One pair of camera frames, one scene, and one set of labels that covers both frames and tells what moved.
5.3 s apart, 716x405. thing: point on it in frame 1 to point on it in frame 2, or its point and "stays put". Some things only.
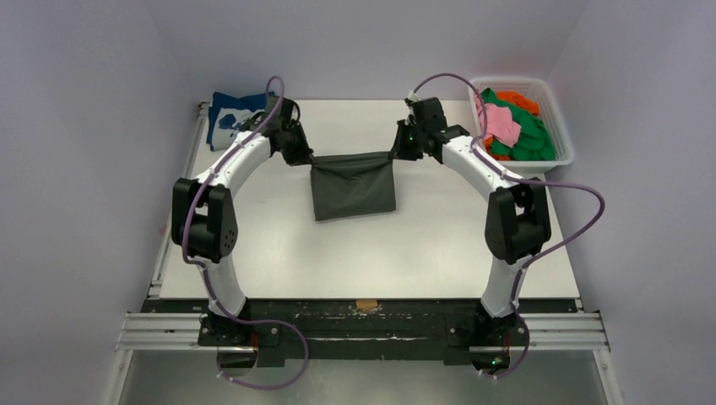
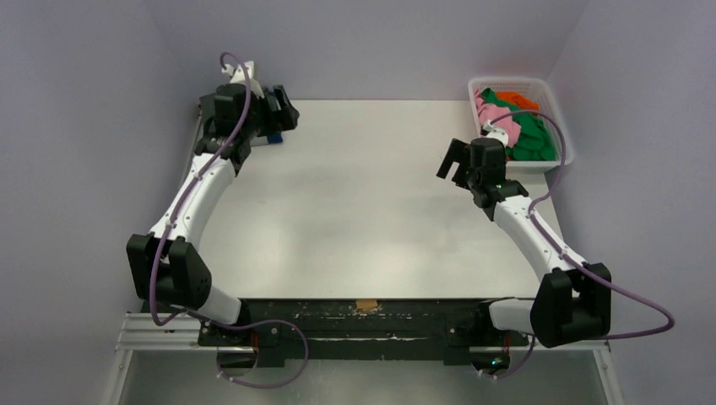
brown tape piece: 366,304 stays put
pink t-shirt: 499,121 stays put
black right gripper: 404,142 to 460,164
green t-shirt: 533,142 stays put
